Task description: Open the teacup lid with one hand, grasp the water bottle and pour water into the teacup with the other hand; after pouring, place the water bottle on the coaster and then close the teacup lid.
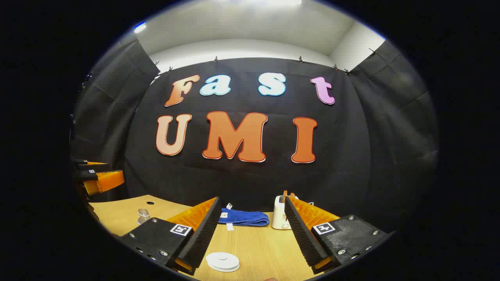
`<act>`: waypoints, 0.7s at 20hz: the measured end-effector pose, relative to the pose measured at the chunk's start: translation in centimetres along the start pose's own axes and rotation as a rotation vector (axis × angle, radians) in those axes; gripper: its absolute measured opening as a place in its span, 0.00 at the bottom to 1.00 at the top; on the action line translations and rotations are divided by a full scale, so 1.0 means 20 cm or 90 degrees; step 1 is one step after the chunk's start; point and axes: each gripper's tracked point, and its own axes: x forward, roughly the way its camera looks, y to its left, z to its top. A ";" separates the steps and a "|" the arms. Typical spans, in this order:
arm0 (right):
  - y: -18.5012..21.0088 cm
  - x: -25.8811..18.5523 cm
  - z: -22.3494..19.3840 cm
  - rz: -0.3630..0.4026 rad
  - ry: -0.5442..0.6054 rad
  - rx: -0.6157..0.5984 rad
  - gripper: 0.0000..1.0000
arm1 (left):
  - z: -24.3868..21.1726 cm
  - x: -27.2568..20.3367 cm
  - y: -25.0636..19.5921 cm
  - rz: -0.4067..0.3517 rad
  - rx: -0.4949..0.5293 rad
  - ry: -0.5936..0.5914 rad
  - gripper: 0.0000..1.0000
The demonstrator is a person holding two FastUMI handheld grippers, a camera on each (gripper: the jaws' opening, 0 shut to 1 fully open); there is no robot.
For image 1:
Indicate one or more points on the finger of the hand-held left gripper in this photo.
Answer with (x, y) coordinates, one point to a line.
(105, 180)
(95, 166)

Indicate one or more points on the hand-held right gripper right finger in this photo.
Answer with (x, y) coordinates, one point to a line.
(302, 238)

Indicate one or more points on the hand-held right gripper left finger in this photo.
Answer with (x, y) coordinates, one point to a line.
(203, 238)

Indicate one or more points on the clear water bottle green label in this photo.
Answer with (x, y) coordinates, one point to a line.
(143, 216)

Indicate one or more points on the white toaster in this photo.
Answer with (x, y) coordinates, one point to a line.
(278, 212)

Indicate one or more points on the folded blue towel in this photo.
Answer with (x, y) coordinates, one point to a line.
(244, 217)

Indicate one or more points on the black backdrop cloth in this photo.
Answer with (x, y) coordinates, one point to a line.
(250, 179)

